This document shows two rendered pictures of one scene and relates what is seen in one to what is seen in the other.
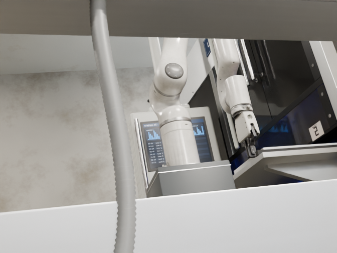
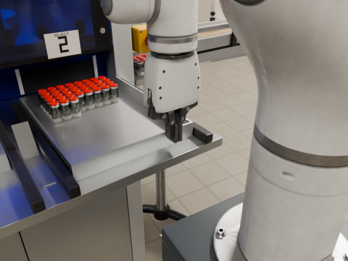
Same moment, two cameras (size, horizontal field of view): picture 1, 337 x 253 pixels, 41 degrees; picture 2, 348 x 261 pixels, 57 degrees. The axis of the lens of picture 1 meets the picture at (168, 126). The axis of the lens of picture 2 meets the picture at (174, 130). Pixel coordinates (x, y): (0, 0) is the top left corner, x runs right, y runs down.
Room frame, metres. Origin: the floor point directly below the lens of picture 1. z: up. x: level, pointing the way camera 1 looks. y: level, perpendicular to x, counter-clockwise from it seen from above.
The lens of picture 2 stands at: (1.75, 0.23, 1.23)
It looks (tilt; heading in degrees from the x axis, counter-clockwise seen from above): 29 degrees down; 255
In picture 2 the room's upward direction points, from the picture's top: straight up
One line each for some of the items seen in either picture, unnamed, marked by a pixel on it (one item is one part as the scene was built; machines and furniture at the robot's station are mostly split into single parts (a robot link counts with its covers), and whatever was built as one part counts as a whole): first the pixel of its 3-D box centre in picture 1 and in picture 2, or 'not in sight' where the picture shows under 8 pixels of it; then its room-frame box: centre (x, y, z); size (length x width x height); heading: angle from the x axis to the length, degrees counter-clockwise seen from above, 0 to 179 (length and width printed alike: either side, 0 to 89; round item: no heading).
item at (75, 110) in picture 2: not in sight; (75, 106); (1.80, -0.49, 0.90); 0.02 x 0.02 x 0.05
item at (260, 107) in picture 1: (239, 91); not in sight; (2.32, -0.44, 1.50); 0.47 x 0.01 x 0.59; 21
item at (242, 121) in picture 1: (245, 126); (173, 76); (1.62, -0.29, 1.03); 0.10 x 0.07 x 0.11; 21
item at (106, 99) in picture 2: not in sight; (85, 100); (1.78, -0.52, 0.90); 0.18 x 0.02 x 0.05; 21
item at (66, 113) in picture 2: not in sight; (65, 109); (1.82, -0.48, 0.90); 0.02 x 0.02 x 0.05
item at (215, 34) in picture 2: not in sight; (189, 39); (1.37, -0.97, 0.92); 0.69 x 0.15 x 0.16; 21
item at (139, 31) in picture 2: not in sight; (143, 38); (1.59, -0.73, 0.99); 0.08 x 0.07 x 0.07; 111
